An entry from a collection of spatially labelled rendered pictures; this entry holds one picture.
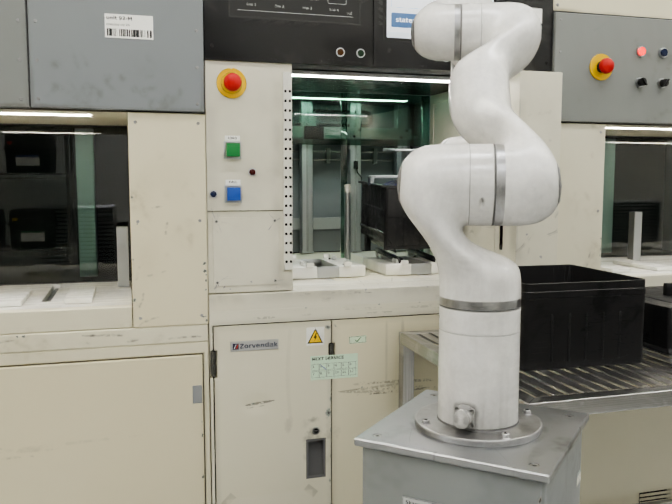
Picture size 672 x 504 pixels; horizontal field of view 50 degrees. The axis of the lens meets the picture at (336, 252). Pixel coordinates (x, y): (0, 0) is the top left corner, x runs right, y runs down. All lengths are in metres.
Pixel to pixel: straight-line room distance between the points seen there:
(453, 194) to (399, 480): 0.41
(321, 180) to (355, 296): 0.96
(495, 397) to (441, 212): 0.28
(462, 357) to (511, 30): 0.57
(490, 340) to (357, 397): 0.81
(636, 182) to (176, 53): 1.66
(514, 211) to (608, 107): 1.05
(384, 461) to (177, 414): 0.77
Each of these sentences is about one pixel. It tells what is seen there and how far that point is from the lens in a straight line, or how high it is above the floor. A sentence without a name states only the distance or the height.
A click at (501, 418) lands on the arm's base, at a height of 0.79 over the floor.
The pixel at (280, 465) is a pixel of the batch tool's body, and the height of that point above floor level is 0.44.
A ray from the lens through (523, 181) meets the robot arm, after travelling 1.03.
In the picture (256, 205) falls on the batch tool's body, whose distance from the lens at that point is 1.68.
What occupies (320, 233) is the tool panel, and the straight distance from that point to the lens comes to 2.65.
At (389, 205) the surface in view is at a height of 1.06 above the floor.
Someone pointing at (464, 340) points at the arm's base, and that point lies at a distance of 1.05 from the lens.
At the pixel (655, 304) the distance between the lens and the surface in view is 1.73.
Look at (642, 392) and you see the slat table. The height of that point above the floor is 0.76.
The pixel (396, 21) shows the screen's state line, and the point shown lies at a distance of 1.81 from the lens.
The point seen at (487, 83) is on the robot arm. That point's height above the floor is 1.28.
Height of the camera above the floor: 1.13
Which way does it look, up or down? 6 degrees down
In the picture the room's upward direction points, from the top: straight up
